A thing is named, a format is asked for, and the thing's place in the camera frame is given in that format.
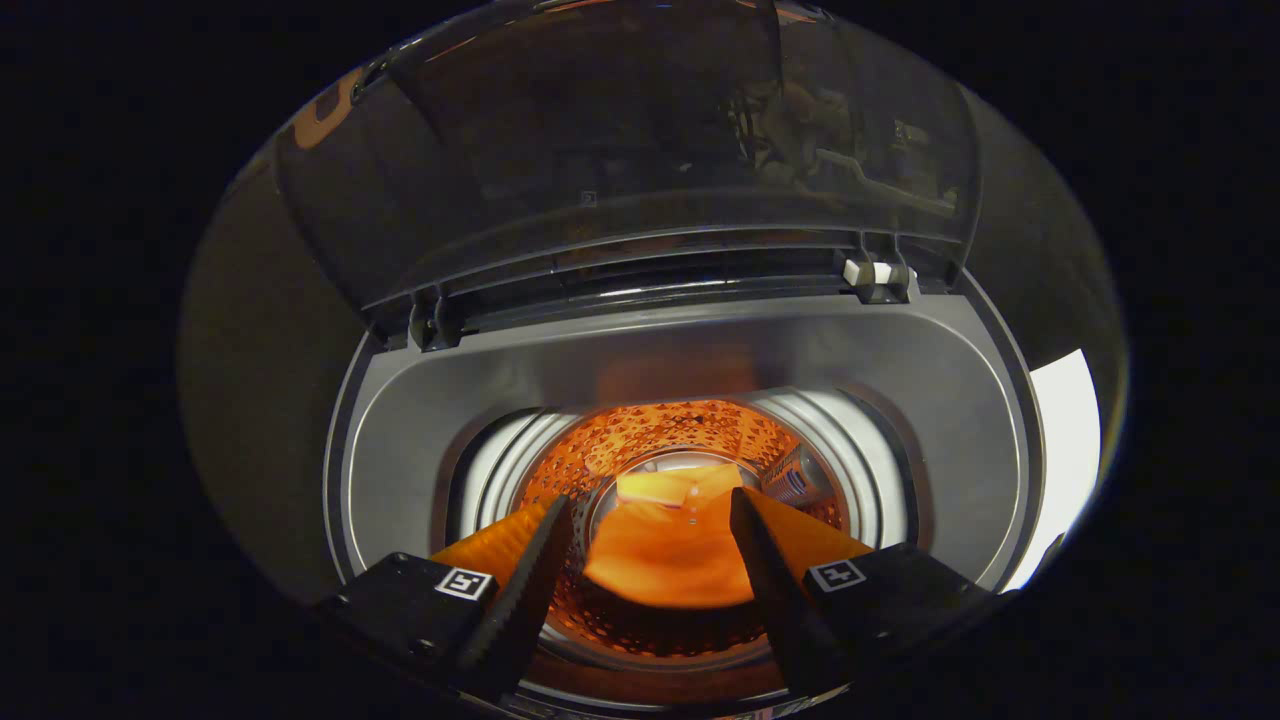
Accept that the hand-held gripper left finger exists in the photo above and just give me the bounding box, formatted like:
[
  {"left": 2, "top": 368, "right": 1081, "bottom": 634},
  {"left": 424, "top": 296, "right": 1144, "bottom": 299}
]
[{"left": 315, "top": 492, "right": 577, "bottom": 701}]

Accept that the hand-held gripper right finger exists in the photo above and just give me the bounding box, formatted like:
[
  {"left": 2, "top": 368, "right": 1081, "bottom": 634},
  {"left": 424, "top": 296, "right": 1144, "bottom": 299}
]
[{"left": 728, "top": 487, "right": 1011, "bottom": 697}]

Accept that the yellow polo shirt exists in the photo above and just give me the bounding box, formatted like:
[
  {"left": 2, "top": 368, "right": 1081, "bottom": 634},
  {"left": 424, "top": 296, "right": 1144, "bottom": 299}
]
[{"left": 583, "top": 462, "right": 761, "bottom": 611}]

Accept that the dark transparent washing machine lid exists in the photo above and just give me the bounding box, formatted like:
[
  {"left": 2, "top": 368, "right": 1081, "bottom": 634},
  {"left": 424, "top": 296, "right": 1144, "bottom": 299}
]
[{"left": 275, "top": 0, "right": 986, "bottom": 349}]

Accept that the white side table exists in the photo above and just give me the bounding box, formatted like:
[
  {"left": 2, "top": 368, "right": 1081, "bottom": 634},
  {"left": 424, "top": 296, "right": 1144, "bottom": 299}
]
[{"left": 1000, "top": 348, "right": 1102, "bottom": 593}]

